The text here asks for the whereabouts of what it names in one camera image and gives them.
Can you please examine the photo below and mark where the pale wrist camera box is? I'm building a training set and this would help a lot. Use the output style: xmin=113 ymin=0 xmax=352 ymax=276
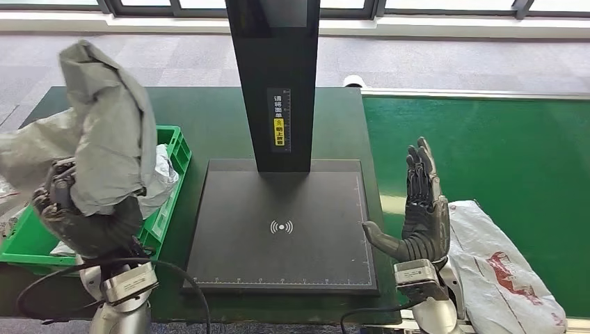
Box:
xmin=392 ymin=259 xmax=450 ymax=303
xmin=100 ymin=262 xmax=160 ymax=306

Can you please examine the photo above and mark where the dark window frame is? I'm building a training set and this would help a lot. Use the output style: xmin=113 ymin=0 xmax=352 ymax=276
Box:
xmin=0 ymin=0 xmax=590 ymax=23

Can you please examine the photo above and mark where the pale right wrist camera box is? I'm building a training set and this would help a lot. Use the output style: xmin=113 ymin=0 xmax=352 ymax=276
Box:
xmin=392 ymin=259 xmax=450 ymax=303

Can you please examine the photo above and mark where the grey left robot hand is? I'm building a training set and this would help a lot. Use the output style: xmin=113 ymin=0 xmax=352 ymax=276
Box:
xmin=31 ymin=157 xmax=88 ymax=227

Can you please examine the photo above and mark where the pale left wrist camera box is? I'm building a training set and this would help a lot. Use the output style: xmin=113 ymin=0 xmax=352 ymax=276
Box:
xmin=100 ymin=262 xmax=160 ymax=306

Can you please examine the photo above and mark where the grey plastic parcel bag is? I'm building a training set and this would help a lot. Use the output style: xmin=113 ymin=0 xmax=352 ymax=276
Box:
xmin=447 ymin=200 xmax=568 ymax=334
xmin=0 ymin=39 xmax=159 ymax=218
xmin=48 ymin=143 xmax=180 ymax=257

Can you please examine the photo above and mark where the black inbound scanner machine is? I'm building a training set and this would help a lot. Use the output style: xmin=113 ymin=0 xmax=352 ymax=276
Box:
xmin=182 ymin=0 xmax=380 ymax=296

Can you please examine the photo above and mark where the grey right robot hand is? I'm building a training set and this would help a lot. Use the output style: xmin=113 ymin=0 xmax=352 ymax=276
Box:
xmin=361 ymin=136 xmax=452 ymax=264

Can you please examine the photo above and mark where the silver conveyor frame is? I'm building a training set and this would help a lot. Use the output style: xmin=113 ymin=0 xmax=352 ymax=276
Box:
xmin=360 ymin=87 xmax=590 ymax=334

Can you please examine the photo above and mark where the green conveyor belt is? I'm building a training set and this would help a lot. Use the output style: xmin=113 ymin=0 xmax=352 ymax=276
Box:
xmin=362 ymin=95 xmax=590 ymax=319

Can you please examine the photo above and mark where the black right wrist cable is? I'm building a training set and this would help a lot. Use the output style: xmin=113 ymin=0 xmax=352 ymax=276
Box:
xmin=340 ymin=299 xmax=416 ymax=334

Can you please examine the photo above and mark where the green plastic crate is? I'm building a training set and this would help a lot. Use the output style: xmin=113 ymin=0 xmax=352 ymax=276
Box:
xmin=0 ymin=125 xmax=193 ymax=276

